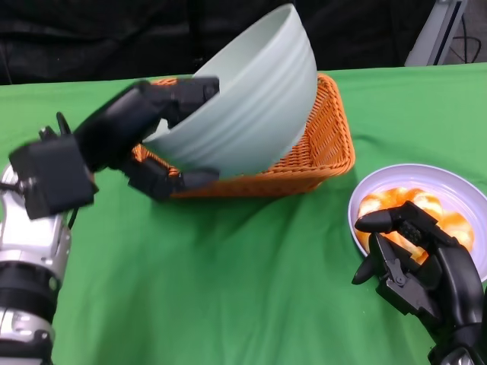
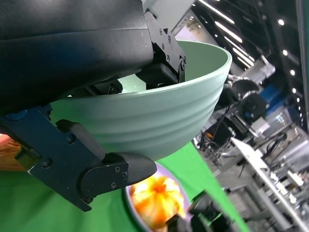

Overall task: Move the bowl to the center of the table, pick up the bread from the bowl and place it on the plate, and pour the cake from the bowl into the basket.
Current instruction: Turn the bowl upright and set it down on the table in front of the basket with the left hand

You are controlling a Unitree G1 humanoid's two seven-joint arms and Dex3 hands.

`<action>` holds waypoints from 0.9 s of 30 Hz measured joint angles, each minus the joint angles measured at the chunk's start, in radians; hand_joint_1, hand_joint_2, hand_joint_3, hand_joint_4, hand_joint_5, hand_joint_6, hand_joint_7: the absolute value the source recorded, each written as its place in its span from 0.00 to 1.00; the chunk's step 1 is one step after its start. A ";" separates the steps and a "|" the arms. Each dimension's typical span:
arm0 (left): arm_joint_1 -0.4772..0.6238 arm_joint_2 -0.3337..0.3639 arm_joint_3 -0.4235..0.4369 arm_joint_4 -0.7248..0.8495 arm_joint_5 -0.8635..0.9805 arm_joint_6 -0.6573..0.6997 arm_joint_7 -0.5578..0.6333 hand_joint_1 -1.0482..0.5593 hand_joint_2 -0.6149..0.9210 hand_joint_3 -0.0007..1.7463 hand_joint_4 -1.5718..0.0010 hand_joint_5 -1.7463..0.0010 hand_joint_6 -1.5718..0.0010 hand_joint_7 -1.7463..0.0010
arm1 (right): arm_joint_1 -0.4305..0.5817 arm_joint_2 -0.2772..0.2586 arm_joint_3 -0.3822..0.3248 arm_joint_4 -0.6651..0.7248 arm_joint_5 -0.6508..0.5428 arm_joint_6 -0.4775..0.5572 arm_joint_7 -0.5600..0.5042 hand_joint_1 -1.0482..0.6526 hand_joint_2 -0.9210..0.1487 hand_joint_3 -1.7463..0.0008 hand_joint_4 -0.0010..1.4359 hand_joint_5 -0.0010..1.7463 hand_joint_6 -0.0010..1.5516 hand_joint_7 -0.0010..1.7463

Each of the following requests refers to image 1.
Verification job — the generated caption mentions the black floor cables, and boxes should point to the black floor cables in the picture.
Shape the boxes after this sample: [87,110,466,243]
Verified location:
[450,18,482,65]

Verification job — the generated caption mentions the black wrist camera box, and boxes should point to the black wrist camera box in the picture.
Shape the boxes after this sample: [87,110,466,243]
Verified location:
[8,127,100,221]

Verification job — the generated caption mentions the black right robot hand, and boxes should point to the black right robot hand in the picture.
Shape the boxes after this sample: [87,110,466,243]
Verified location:
[351,200,487,349]

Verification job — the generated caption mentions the black backdrop cloth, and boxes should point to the black backdrop cloth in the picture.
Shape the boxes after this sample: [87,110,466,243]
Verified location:
[0,0,438,87]

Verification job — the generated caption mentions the lavender plate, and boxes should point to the lavender plate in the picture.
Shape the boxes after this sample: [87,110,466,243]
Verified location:
[346,163,487,283]

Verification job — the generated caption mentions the orange white ring bread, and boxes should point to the orange white ring bread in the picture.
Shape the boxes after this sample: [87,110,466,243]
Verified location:
[358,187,475,265]

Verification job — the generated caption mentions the orange wicker basket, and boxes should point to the orange wicker basket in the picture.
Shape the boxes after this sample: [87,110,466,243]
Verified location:
[131,72,357,199]

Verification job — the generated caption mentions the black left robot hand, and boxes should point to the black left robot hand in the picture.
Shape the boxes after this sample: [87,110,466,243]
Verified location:
[72,77,221,202]

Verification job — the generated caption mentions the grey metal frame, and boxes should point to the grey metal frame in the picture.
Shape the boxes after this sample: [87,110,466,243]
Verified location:
[403,0,469,68]

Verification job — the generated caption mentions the grey green bowl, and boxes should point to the grey green bowl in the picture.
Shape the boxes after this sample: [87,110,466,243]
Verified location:
[142,2,319,179]

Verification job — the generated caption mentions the green tablecloth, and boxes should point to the green tablecloth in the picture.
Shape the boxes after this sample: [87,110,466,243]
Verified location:
[0,62,487,365]

